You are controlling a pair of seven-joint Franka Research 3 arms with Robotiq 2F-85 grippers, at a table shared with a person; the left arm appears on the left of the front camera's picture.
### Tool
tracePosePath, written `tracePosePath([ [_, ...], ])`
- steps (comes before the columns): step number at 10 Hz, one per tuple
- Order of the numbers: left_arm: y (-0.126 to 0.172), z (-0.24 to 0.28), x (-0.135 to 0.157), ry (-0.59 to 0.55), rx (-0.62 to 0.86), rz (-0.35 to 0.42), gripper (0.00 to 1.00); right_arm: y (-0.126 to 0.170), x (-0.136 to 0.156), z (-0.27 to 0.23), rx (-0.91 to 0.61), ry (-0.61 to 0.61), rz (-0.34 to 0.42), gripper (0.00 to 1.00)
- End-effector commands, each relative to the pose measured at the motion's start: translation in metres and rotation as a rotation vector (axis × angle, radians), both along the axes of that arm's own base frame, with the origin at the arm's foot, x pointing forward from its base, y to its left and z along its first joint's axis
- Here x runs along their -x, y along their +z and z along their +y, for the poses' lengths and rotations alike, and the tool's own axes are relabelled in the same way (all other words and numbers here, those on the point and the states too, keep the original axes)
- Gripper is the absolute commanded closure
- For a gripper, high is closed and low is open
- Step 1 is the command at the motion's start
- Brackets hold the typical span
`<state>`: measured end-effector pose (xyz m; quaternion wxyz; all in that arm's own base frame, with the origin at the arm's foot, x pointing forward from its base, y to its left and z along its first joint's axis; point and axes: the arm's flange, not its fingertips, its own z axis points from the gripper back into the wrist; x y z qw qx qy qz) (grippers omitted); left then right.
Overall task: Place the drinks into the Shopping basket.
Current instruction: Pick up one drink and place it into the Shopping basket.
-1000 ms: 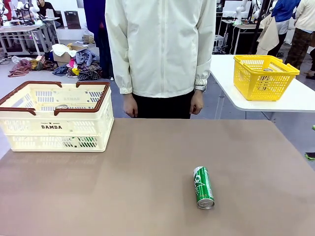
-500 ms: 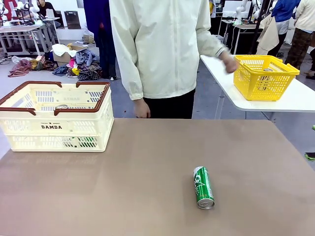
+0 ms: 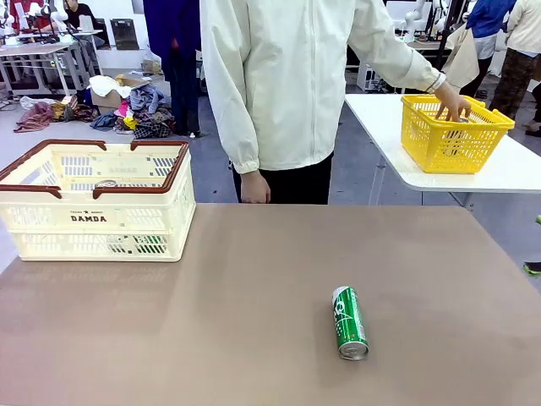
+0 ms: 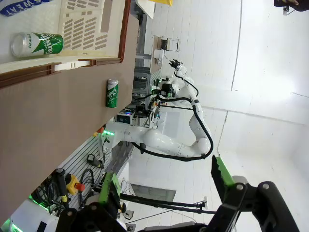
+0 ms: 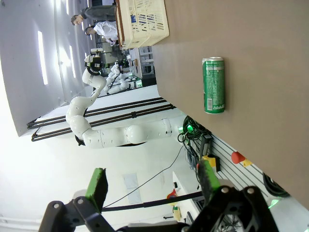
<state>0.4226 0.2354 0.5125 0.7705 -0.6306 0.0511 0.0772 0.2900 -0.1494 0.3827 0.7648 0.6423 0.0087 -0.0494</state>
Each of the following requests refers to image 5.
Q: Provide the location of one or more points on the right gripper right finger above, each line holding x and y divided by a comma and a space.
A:
210, 183

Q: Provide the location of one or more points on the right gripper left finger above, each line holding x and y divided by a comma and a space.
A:
96, 188

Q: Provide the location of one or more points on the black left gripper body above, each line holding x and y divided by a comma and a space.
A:
95, 64

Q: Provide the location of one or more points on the tall green drink can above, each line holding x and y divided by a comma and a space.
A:
213, 84

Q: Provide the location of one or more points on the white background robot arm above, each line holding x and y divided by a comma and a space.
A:
113, 72
123, 84

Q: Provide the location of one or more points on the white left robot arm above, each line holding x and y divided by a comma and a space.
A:
108, 139

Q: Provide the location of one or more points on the cream brown-rimmed shopping basket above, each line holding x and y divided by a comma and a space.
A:
163, 31

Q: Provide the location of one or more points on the grey aluminium slotted panel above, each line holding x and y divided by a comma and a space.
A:
227, 174

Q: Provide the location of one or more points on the yellow black emergency stop box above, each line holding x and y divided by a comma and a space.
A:
210, 160

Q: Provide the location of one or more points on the white cabinet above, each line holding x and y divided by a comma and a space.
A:
183, 181

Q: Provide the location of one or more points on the person in white shirt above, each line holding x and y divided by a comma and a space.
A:
107, 30

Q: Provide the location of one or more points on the red emergency stop button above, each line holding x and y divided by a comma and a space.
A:
237, 157

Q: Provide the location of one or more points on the person in dark grey top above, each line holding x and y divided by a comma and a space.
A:
101, 12

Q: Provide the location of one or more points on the black metal tube frame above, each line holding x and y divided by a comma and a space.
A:
113, 120
108, 110

